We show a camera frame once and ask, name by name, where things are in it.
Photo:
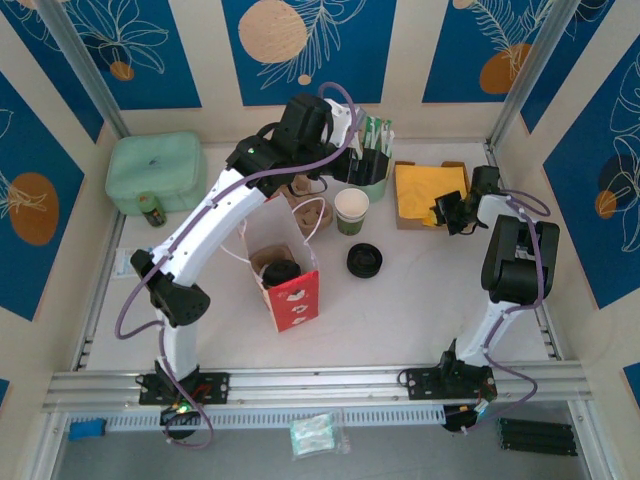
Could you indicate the small green bottle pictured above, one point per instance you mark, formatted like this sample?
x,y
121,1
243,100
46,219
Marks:
x,y
152,210

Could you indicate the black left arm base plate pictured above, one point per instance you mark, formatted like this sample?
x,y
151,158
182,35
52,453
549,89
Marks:
x,y
215,387

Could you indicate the green wrapped stir stick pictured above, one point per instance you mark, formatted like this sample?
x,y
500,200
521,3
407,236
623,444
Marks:
x,y
370,132
385,132

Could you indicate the yellow napkin stack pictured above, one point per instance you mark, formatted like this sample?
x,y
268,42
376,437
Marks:
x,y
420,187

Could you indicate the mint green straw holder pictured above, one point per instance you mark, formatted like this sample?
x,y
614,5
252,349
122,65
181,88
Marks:
x,y
380,189

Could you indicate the blue plastic object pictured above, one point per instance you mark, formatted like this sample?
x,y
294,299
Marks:
x,y
85,430

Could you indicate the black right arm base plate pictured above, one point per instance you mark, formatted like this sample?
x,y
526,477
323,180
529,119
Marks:
x,y
420,385

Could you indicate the green paper coffee cup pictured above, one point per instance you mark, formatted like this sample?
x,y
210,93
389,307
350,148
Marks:
x,y
351,205

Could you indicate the white blue sachet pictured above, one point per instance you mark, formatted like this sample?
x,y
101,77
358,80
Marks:
x,y
124,262

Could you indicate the brown cardboard napkin tray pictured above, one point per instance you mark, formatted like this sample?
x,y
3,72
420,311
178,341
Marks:
x,y
407,224

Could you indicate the black controller board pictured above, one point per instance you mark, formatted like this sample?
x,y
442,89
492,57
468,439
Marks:
x,y
180,412
470,415

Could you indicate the long aluminium mounting rail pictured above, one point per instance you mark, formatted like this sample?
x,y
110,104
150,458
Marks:
x,y
325,382

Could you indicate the clear bag of green packets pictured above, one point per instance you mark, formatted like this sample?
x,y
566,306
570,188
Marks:
x,y
312,435

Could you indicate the mint green storage case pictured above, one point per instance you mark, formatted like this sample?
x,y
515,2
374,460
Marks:
x,y
150,165

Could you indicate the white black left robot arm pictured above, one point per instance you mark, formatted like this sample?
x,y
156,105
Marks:
x,y
210,225

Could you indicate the red white paper bag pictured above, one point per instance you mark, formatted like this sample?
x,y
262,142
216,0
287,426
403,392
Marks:
x,y
295,305

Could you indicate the black plastic cup lid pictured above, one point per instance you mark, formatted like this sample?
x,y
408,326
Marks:
x,y
281,274

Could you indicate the black slotted rack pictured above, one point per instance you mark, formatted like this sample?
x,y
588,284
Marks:
x,y
537,437

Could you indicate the white wrapped straw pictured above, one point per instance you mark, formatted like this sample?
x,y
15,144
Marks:
x,y
392,142

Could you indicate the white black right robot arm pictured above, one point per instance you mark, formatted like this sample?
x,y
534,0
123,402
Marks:
x,y
520,260

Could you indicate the aluminium frame post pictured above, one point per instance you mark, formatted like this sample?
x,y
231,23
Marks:
x,y
537,60
82,60

